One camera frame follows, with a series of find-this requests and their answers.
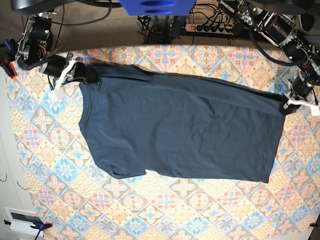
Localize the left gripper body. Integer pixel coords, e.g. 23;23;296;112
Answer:
283;74;320;108

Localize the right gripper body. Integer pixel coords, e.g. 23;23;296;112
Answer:
38;52;83;91

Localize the dark blue t-shirt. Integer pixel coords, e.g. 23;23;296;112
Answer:
79;64;285;183

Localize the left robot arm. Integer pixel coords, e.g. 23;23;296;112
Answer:
219;0;320;116

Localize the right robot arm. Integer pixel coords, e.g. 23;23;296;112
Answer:
10;0;98;91

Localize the blue red clamp upper left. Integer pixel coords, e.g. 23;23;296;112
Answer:
0;38;18;79

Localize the blue red clamp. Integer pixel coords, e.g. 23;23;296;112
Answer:
0;38;18;79
4;220;53;240

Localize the white power strip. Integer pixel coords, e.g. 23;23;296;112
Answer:
184;23;233;35

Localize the red clamp lower right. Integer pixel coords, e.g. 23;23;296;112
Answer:
309;222;320;228

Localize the patterned colourful tablecloth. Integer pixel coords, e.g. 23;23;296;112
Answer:
5;44;320;240

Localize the white floor outlet box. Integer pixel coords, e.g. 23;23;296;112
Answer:
4;207;41;237

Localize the blue red clamp lower left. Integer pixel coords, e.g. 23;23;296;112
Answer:
4;220;53;240

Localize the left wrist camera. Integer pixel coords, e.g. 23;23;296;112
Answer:
309;105;320;117

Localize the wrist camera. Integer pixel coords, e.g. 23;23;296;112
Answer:
49;88;65;101
309;105;320;117

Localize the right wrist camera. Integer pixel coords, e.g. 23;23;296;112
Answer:
49;88;65;101

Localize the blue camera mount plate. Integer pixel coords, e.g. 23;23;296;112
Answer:
119;0;196;17

